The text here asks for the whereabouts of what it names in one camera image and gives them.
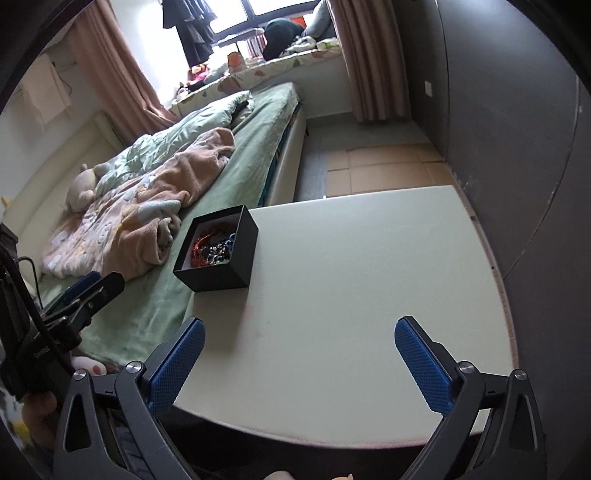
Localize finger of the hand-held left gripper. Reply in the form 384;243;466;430
69;272;126;324
44;271;103;319

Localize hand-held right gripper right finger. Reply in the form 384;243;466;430
394;316;552;480

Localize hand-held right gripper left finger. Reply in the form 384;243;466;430
53;316;206;480

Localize red string bracelet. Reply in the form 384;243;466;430
191;233;220;268

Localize colourful beaded bracelet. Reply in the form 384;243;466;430
203;240;232;266

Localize black jewelry box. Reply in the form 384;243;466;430
172;205;258;293

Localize person's left hand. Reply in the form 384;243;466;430
21;390;63;446

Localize white pink-spotted plush toy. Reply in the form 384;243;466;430
71;353;109;377

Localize pink fleece blanket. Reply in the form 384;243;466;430
41;127;236;278

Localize beige plush toy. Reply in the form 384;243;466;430
66;164;112;212

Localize white padded headboard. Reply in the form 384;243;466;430
0;113;125;241

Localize pale green quilt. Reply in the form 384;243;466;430
95;90;254;185

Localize beige towel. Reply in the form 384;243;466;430
21;53;72;130

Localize bed with green sheet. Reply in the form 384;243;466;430
0;82;308;370

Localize pink curtain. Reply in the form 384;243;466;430
330;0;413;124
67;0;178;134

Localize colourful plush toys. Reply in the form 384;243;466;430
178;62;232;97

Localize hanging dark clothes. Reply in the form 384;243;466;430
161;0;218;68

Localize printed window seat cushion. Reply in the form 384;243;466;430
171;44;342;116

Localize row of books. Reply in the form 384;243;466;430
245;37;269;63

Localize dark bag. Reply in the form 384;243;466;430
263;18;305;61

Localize window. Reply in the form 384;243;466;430
203;0;324;42

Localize grey pillow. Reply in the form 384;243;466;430
302;0;335;40

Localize black cable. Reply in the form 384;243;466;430
0;244;77;374

